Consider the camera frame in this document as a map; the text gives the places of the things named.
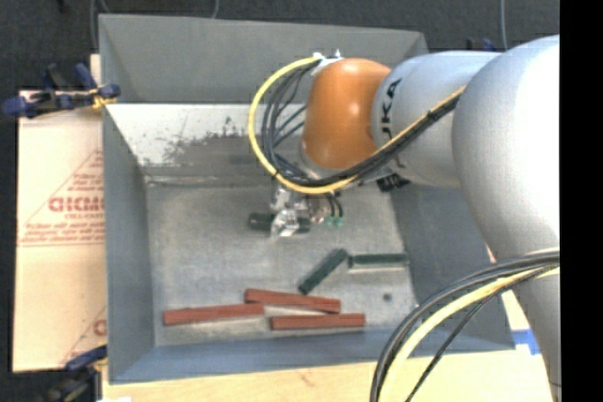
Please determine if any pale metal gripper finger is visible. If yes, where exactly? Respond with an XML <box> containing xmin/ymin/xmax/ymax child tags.
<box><xmin>269</xmin><ymin>185</ymin><xmax>298</xmax><ymax>213</ymax></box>
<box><xmin>269</xmin><ymin>209</ymin><xmax>303</xmax><ymax>239</ymax></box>

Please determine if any dark green flat block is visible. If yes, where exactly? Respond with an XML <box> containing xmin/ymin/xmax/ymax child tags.
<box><xmin>297</xmin><ymin>248</ymin><xmax>350</xmax><ymax>297</ymax></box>
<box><xmin>347</xmin><ymin>252</ymin><xmax>409</xmax><ymax>270</ymax></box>
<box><xmin>247</xmin><ymin>212</ymin><xmax>313</xmax><ymax>233</ymax></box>

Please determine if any red-brown flat block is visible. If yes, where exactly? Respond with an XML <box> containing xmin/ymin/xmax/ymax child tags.
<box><xmin>162</xmin><ymin>302</ymin><xmax>266</xmax><ymax>328</ymax></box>
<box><xmin>269</xmin><ymin>313</ymin><xmax>367</xmax><ymax>331</ymax></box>
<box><xmin>243</xmin><ymin>287</ymin><xmax>342</xmax><ymax>315</ymax></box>

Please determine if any grey metal bin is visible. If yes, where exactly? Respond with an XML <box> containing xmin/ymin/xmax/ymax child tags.
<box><xmin>97</xmin><ymin>13</ymin><xmax>515</xmax><ymax>385</ymax></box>

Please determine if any brown cardboard board red print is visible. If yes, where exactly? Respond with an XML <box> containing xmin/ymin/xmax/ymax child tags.
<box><xmin>11</xmin><ymin>88</ymin><xmax>108</xmax><ymax>373</ymax></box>

